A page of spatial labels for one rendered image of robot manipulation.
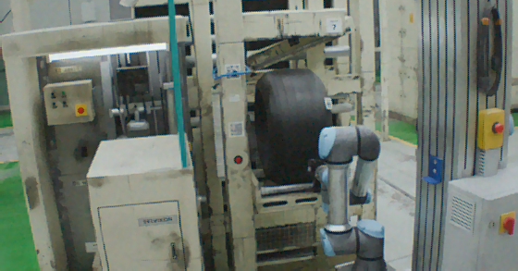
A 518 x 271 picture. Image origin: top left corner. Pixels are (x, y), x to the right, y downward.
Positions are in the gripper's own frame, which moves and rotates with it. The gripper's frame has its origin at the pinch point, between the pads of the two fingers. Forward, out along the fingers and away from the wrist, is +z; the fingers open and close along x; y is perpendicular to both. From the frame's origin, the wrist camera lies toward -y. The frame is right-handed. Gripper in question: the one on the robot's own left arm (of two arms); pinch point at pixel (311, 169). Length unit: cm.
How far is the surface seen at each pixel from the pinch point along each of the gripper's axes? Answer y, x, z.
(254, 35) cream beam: 69, 17, 36
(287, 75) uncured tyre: 46.7, 6.2, 11.7
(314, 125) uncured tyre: 22.4, -1.8, -5.0
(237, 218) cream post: -26.3, 35.9, 22.2
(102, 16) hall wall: 196, 199, 912
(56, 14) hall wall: 208, 296, 894
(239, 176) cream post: -2.9, 33.4, 19.2
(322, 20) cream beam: 75, -22, 36
